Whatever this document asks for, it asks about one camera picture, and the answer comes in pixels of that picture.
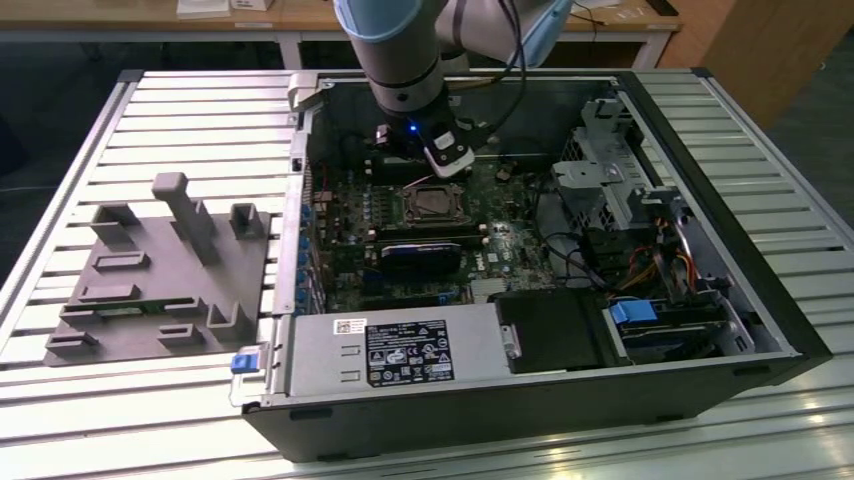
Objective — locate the blue case clip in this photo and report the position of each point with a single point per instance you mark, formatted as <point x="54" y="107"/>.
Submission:
<point x="242" y="364"/>

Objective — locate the metal drive cage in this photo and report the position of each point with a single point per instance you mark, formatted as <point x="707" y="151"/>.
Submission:
<point x="600" y="175"/>

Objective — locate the green RAM stick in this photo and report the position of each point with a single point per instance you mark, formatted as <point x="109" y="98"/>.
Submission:
<point x="122" y="313"/>

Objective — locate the black RAM stick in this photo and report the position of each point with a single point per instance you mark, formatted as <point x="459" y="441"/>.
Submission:
<point x="427" y="231"/>

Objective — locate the green motherboard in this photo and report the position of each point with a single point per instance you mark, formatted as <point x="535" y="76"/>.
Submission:
<point x="513" y="260"/>

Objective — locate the coin cell battery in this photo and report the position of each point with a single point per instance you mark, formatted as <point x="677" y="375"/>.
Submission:
<point x="503" y="173"/>

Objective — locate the black graphics card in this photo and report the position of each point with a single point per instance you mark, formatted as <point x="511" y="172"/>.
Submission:
<point x="420" y="262"/>

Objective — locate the blue disk carrier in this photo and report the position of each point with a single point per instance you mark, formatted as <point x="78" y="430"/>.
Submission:
<point x="632" y="311"/>

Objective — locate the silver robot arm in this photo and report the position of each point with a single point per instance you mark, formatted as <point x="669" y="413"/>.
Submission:
<point x="400" y="65"/>

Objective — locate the white box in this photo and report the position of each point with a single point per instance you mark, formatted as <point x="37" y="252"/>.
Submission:
<point x="200" y="7"/>

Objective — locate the CPU socket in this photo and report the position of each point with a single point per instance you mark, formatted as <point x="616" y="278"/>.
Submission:
<point x="404" y="219"/>

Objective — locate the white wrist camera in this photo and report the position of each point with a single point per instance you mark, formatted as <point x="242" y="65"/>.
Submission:
<point x="449" y="157"/>

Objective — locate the wooden desk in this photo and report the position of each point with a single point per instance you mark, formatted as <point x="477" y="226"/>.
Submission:
<point x="133" y="22"/>

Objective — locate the wooden cabinet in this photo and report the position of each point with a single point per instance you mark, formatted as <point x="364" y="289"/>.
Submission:
<point x="767" y="50"/>

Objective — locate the grey case latch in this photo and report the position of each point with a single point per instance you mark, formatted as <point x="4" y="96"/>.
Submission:
<point x="301" y="92"/>

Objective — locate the silver power supply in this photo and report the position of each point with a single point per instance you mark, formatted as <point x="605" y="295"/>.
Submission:
<point x="326" y="350"/>

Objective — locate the silver chipset heat sink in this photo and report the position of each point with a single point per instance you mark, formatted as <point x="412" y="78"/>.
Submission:
<point x="487" y="289"/>

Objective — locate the grey parts rack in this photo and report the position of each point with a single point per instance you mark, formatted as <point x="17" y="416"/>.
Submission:
<point x="166" y="280"/>

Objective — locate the black open PC case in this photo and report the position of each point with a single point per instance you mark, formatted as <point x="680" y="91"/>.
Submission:
<point x="467" y="425"/>

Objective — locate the black RAM slot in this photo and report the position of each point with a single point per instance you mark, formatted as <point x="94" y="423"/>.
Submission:
<point x="389" y="172"/>

